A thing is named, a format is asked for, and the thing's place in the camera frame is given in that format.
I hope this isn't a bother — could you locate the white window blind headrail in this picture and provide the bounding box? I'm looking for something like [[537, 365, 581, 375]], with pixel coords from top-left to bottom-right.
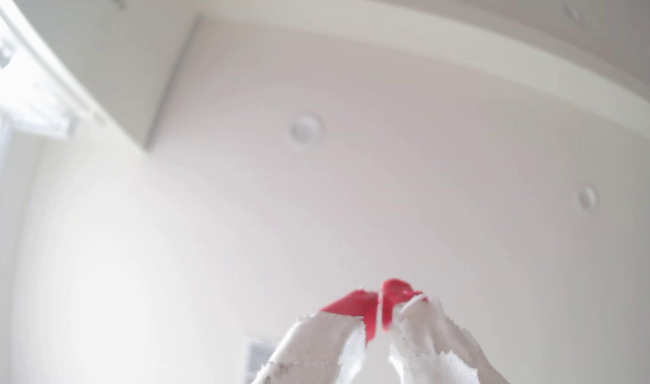
[[0, 0, 109, 140]]

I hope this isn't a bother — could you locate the white wall air vent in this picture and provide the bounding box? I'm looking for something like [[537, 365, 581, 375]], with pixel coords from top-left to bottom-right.
[[244, 335, 279, 384]]

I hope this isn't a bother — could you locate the round white ceiling light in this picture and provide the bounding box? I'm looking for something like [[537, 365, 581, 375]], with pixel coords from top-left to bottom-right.
[[578, 185, 599, 211], [289, 113, 324, 146]]

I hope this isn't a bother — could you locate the gripper finger red white tape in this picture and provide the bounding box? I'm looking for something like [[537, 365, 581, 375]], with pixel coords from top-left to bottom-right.
[[381, 278, 510, 384], [252, 289, 379, 384]]

